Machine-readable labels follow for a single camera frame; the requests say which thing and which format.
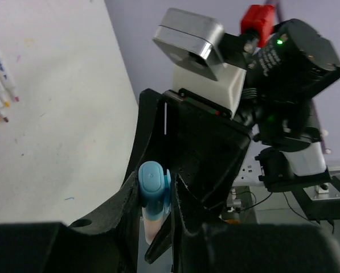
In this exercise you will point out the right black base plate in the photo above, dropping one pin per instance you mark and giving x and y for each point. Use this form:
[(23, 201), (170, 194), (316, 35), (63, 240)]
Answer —
[(320, 206)]

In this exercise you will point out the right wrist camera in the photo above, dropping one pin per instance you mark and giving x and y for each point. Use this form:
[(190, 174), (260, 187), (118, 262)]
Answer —
[(191, 41)]

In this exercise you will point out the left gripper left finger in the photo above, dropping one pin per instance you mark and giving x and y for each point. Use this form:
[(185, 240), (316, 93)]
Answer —
[(105, 240)]

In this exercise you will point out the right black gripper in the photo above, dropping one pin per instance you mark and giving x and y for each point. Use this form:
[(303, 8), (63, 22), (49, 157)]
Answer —
[(204, 150)]

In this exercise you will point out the pastel highlighter pen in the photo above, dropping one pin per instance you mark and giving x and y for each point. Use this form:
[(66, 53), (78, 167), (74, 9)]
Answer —
[(155, 194)]

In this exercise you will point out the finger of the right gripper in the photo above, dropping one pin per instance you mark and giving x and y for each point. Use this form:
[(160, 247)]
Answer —
[(165, 239)]

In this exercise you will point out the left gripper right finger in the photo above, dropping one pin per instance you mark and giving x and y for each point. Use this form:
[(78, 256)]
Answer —
[(202, 242)]

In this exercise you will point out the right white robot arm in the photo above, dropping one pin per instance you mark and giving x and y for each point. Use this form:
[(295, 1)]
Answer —
[(286, 66)]

